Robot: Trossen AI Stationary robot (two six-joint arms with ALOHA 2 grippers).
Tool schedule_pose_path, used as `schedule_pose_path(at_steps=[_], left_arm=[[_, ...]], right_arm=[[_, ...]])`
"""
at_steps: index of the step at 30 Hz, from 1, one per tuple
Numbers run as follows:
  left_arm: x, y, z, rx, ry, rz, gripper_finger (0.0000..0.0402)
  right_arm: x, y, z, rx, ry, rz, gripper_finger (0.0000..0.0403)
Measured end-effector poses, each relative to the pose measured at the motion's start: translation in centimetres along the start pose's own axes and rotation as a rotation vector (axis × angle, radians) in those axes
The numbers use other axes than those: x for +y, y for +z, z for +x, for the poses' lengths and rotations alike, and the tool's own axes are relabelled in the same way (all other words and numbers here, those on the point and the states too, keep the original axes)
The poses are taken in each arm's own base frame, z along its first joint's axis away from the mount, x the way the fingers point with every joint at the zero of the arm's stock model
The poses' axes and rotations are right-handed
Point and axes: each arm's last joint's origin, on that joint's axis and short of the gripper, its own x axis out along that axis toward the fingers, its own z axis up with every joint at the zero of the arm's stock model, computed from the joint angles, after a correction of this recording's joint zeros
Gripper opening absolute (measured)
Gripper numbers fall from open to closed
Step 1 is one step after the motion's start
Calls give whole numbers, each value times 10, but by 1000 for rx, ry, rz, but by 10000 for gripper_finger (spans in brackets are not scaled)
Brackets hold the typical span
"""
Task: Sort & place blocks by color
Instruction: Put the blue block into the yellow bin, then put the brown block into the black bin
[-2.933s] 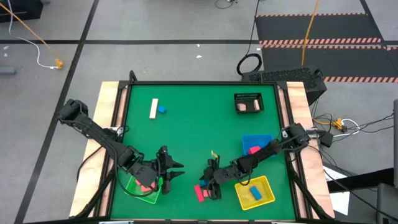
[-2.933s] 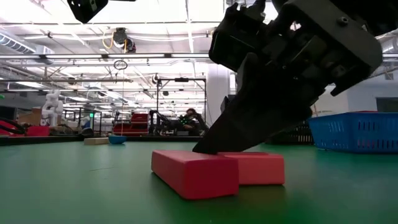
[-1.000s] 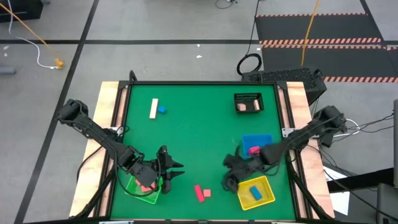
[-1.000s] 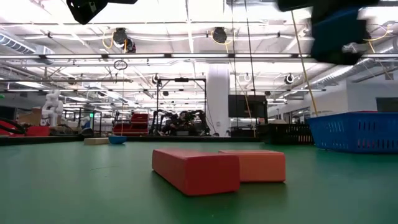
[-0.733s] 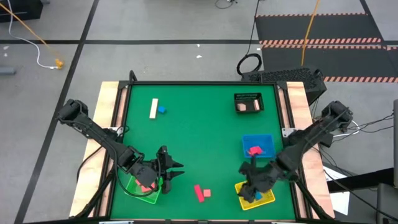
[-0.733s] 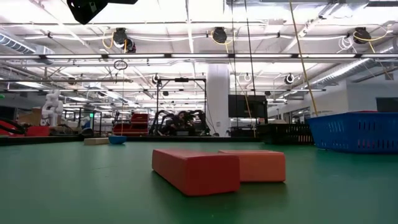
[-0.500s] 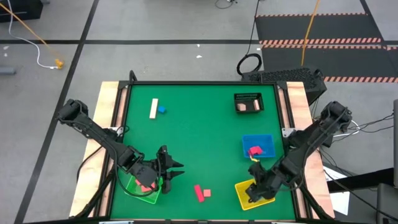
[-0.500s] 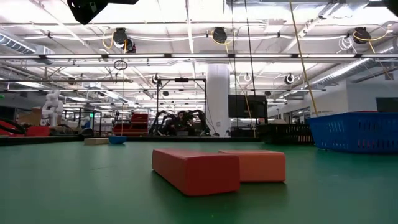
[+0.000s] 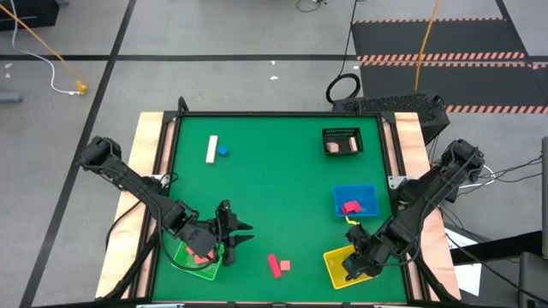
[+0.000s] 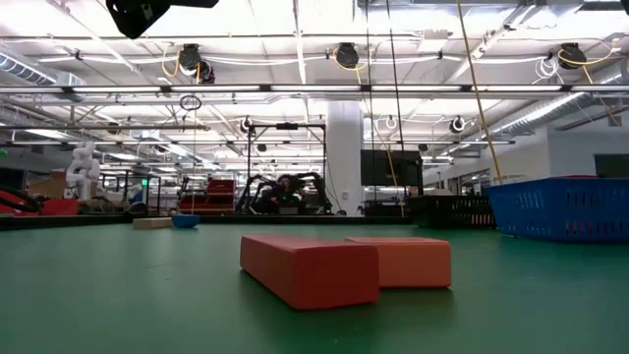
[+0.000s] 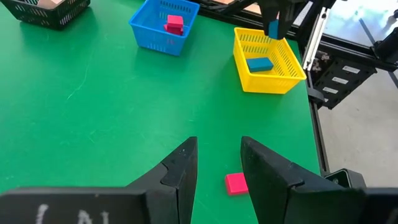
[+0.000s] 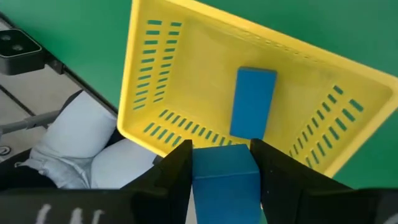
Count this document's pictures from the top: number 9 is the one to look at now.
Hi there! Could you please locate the white paper sheet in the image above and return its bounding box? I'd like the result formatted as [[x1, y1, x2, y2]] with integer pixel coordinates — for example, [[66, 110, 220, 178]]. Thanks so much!
[[444, 228, 483, 297]]

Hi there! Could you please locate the yellow plastic basket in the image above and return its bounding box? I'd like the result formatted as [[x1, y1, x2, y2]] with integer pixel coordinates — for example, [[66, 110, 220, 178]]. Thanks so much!
[[322, 244, 374, 290]]

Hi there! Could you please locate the black box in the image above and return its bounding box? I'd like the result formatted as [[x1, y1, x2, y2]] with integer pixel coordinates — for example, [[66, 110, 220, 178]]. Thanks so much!
[[0, 0, 61, 32]]

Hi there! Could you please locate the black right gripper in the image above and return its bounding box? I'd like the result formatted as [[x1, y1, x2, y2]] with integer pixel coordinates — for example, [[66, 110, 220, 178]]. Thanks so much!
[[342, 237, 387, 281]]

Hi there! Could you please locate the black plastic basket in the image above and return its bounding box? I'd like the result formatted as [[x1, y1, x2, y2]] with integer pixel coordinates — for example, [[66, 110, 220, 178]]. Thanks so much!
[[321, 127, 365, 157]]

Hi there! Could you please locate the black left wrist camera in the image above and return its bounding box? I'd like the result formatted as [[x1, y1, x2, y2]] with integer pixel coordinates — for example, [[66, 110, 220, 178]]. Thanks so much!
[[215, 198, 233, 217]]

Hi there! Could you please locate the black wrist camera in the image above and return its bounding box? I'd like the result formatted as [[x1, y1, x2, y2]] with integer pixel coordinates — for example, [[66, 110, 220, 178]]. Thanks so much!
[[215, 198, 233, 217], [346, 224, 369, 246]]

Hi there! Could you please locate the orange floor cable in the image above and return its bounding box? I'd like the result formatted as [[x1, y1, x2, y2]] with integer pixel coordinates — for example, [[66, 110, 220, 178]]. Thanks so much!
[[0, 2, 83, 86]]

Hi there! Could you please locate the blue plastic basket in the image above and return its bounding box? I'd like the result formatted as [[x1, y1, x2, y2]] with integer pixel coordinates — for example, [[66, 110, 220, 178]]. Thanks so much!
[[332, 184, 381, 218]]

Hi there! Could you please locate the coiled black cable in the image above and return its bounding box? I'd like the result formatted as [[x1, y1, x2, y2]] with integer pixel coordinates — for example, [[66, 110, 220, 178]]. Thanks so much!
[[325, 0, 363, 105]]

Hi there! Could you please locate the grey box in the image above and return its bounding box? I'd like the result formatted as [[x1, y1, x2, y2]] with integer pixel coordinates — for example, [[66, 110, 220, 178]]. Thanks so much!
[[517, 252, 548, 308]]

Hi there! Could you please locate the yellow floor cable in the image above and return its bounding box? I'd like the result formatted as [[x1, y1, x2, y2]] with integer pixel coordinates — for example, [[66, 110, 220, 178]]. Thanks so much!
[[414, 0, 443, 92]]

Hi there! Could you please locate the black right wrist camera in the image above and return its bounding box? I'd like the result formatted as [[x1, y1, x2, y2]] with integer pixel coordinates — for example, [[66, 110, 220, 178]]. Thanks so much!
[[346, 224, 369, 246]]

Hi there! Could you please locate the green table mat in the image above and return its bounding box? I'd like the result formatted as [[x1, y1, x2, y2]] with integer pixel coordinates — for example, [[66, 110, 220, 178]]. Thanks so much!
[[152, 115, 408, 303]]

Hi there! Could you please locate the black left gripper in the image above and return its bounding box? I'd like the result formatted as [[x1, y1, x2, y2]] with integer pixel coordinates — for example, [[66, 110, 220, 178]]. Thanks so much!
[[192, 213, 255, 267]]

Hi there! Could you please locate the white floor cable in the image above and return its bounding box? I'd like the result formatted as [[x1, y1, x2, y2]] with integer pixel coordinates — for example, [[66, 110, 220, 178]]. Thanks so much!
[[9, 0, 79, 95]]

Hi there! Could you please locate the green plastic basket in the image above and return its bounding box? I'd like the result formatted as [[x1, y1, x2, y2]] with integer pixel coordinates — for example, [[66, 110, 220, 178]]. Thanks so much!
[[170, 239, 226, 282]]

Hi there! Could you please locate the long light wooden block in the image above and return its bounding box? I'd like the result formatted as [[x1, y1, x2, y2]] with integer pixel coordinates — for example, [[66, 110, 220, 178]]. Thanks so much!
[[205, 134, 219, 165]]

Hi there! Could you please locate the long crimson red block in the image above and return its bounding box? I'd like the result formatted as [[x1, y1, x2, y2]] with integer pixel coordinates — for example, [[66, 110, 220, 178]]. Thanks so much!
[[266, 253, 283, 280]]

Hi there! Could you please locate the black hazard-striped floor mat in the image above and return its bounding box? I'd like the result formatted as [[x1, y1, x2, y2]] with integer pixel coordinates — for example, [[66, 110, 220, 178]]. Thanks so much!
[[358, 61, 548, 115], [351, 17, 527, 62]]

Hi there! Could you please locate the thin black floor cable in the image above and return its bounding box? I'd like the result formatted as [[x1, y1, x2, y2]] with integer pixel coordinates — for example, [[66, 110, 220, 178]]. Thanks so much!
[[295, 0, 327, 14]]

